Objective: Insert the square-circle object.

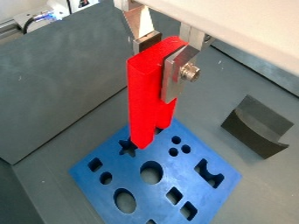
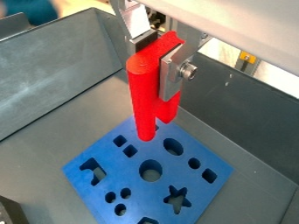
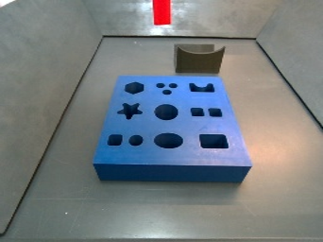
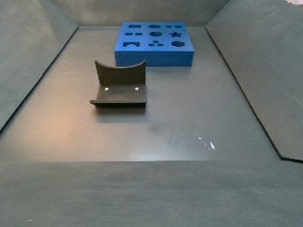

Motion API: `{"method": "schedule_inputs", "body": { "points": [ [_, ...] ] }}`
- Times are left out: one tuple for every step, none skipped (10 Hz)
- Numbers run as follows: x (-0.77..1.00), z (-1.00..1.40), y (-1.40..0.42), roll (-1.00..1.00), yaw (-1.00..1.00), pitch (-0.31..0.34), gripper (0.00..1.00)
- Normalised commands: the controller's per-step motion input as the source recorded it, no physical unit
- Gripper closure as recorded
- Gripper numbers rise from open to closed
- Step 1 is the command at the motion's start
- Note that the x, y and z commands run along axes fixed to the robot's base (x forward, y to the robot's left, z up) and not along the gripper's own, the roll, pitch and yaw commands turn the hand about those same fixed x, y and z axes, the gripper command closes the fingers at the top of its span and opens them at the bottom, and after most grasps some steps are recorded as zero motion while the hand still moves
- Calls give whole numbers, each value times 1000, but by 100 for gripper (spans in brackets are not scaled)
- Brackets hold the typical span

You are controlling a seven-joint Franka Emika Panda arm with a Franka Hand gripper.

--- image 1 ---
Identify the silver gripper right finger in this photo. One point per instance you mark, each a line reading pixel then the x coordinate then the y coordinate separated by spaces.
pixel 179 68

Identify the grey foam wall panel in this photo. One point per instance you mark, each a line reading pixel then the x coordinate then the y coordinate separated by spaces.
pixel 58 72

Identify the blue shape sorting board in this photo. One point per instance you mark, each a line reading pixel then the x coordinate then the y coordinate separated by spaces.
pixel 173 183

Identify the dark grey curved block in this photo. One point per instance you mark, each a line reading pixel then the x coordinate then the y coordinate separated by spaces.
pixel 258 127

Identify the red square-circle peg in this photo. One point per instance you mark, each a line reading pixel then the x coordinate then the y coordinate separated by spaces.
pixel 149 112

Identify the silver device with cable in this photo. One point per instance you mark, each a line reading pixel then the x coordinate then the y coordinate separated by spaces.
pixel 26 15

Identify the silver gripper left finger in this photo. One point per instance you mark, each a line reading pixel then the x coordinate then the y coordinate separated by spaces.
pixel 139 23

